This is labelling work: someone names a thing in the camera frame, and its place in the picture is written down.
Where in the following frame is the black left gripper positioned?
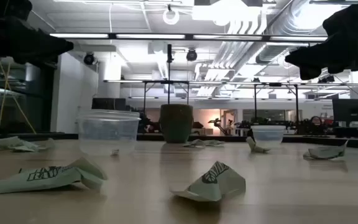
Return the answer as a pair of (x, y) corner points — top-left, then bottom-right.
(0, 0), (75, 68)

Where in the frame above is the green paper packet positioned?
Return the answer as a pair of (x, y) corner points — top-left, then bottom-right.
(182, 139), (207, 149)
(246, 136), (272, 154)
(302, 139), (349, 161)
(203, 139), (226, 147)
(0, 136), (56, 153)

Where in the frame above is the green paper packet lettered print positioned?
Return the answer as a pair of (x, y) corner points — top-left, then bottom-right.
(0, 157), (109, 196)

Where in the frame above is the green paper packet leaf print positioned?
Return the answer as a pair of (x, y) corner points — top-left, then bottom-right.
(170, 161), (247, 203)

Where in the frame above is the black round ceiling spotlight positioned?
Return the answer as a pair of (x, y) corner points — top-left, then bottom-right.
(83, 52), (98, 66)
(185, 48), (198, 62)

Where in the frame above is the black computer monitor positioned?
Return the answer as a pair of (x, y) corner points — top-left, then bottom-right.
(332, 98), (358, 128)

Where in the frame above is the black overhead light bar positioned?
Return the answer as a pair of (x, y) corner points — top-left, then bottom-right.
(48, 32), (329, 44)

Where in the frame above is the small clear plastic container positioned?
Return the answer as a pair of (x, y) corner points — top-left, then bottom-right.
(250, 124), (287, 146)

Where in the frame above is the large clear plastic container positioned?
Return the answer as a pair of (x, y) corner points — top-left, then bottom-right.
(75, 109), (142, 157)

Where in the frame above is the green glazed ceramic mug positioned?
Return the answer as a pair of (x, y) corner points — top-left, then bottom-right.
(159, 103), (195, 144)

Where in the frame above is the black metal rig frame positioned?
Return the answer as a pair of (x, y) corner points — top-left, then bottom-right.
(142, 80), (191, 114)
(252, 82), (300, 125)

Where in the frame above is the silver ceiling ventilation duct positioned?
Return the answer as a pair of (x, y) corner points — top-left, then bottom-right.
(253, 0), (329, 66)

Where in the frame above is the yellow hanging cable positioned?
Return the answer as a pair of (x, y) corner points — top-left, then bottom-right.
(0, 57), (37, 135)

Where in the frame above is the white coiled cable ring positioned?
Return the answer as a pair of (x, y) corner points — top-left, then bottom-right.
(162, 7), (181, 26)

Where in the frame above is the black vertical camera pole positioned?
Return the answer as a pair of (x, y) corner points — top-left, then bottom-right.
(165, 43), (174, 105)

